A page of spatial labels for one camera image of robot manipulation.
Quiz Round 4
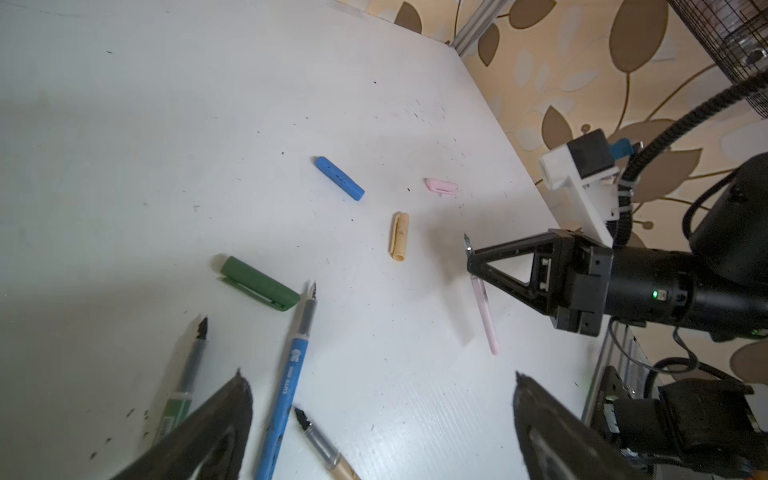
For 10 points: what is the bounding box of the blue pen cap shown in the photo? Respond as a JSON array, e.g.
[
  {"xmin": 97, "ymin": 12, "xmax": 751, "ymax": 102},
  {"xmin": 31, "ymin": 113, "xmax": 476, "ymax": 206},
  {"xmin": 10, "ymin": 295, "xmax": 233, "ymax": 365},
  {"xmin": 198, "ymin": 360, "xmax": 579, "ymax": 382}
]
[{"xmin": 315, "ymin": 156, "xmax": 365, "ymax": 201}]

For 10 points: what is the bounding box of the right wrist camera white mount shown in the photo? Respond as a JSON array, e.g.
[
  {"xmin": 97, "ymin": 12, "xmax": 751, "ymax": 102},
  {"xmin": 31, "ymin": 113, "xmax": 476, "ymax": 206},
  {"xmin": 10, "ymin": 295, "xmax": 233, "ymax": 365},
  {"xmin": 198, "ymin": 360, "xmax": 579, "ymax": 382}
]
[{"xmin": 538, "ymin": 129, "xmax": 637, "ymax": 247}]

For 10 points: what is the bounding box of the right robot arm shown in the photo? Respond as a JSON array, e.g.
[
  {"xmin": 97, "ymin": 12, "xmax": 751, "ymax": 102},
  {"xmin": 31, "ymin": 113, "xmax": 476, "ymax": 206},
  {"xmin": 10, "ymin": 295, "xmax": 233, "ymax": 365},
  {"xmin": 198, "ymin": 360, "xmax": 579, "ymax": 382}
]
[{"xmin": 466, "ymin": 72, "xmax": 767, "ymax": 479}]

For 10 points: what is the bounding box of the beige fountain pen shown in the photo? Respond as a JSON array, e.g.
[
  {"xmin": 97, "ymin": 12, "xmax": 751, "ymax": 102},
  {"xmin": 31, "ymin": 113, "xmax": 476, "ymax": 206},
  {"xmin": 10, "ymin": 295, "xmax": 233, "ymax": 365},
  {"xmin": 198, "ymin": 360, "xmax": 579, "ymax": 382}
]
[{"xmin": 293, "ymin": 407, "xmax": 361, "ymax": 480}]

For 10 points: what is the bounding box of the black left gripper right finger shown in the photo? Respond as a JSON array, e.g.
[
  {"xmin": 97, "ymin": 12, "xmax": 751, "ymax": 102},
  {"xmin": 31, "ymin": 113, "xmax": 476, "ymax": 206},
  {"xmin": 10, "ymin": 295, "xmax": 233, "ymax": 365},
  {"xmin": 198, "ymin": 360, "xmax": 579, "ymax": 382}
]
[{"xmin": 512, "ymin": 373, "xmax": 647, "ymax": 480}]

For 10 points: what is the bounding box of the pink pen cap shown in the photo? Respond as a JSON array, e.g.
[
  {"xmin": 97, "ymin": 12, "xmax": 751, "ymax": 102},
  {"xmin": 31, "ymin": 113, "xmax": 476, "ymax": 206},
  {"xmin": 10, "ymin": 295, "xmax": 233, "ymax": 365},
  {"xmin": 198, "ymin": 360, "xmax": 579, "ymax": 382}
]
[{"xmin": 425, "ymin": 178, "xmax": 458, "ymax": 196}]

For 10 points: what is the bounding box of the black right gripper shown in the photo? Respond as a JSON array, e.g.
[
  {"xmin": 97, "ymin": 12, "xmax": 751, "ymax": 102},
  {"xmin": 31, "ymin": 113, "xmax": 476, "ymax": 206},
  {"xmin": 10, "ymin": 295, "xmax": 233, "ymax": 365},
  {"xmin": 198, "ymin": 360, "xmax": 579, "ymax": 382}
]
[{"xmin": 467, "ymin": 230, "xmax": 614, "ymax": 336}]

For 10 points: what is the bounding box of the blue fountain pen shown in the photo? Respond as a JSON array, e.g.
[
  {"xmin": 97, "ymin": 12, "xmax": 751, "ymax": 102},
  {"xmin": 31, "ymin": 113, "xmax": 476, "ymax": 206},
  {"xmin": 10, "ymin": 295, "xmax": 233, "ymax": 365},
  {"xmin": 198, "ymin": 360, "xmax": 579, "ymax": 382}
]
[{"xmin": 254, "ymin": 282, "xmax": 317, "ymax": 480}]

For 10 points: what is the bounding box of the beige pen cap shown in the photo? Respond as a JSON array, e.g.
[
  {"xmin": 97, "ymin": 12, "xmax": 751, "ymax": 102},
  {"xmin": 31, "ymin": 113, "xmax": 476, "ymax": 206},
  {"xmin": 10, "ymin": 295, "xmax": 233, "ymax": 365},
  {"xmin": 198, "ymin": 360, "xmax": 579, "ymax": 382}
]
[{"xmin": 389, "ymin": 212, "xmax": 410, "ymax": 262}]

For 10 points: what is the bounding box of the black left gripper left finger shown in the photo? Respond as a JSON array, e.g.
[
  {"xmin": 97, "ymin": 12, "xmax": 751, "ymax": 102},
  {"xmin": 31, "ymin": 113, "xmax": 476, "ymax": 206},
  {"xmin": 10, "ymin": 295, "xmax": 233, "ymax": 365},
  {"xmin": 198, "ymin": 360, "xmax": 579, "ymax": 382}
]
[{"xmin": 115, "ymin": 373, "xmax": 253, "ymax": 479}]

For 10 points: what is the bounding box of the black wire basket right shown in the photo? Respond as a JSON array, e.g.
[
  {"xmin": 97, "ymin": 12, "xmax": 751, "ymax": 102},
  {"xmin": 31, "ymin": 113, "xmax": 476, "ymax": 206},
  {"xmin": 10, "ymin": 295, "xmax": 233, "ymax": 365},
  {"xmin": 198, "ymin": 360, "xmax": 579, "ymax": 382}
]
[{"xmin": 669, "ymin": 0, "xmax": 767, "ymax": 119}]

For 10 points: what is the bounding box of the green pen cap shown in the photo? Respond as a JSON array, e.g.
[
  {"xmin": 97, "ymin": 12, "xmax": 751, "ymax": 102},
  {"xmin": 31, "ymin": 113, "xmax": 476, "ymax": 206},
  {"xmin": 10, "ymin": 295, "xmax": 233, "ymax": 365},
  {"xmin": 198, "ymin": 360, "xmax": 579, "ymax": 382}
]
[{"xmin": 220, "ymin": 256, "xmax": 300, "ymax": 311}]

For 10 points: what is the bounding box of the aluminium cage frame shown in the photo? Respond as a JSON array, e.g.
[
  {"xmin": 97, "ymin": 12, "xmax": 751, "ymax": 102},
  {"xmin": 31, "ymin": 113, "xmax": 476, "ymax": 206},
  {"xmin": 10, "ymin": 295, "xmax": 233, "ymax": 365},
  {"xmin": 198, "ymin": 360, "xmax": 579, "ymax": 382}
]
[{"xmin": 449, "ymin": 0, "xmax": 510, "ymax": 56}]

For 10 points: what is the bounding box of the green fountain pen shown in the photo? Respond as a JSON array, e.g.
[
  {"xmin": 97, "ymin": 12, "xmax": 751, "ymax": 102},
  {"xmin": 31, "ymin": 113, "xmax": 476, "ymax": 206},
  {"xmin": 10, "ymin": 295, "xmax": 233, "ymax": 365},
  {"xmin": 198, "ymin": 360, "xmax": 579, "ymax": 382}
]
[{"xmin": 153, "ymin": 316, "xmax": 209, "ymax": 444}]

